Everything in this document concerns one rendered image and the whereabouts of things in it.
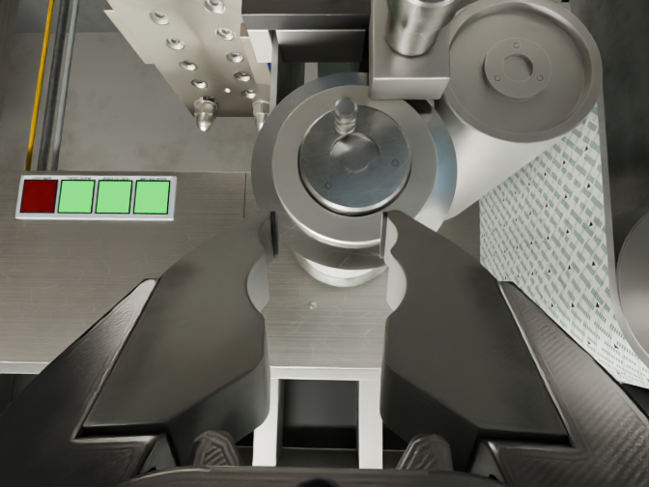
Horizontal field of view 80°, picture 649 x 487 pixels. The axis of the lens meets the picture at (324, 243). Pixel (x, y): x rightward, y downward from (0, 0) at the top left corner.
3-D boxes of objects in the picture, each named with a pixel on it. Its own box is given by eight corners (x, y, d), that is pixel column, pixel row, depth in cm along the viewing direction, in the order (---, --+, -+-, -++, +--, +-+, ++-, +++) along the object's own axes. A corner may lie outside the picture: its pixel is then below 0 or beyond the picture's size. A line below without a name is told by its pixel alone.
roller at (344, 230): (433, 82, 28) (443, 242, 26) (385, 189, 53) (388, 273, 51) (271, 86, 28) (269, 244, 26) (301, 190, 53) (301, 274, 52)
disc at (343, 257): (451, 69, 29) (465, 268, 27) (449, 72, 29) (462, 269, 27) (252, 73, 29) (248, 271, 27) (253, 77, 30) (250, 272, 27)
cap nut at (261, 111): (273, 100, 61) (272, 127, 61) (276, 111, 65) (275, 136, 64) (250, 100, 61) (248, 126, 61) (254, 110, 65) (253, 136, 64)
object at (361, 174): (320, 226, 25) (284, 123, 26) (321, 232, 27) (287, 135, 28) (428, 189, 25) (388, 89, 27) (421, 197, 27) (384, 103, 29)
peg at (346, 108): (342, 92, 24) (361, 102, 23) (341, 114, 26) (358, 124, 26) (329, 110, 23) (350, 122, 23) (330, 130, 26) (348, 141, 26)
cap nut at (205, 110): (213, 100, 62) (211, 126, 61) (220, 110, 65) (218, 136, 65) (190, 100, 62) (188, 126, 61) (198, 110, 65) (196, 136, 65)
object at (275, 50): (283, -99, 32) (275, 112, 29) (304, 71, 55) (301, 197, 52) (277, -99, 32) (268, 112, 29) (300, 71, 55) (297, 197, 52)
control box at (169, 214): (175, 175, 62) (172, 218, 60) (177, 177, 62) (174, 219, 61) (19, 174, 62) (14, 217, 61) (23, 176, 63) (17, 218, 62)
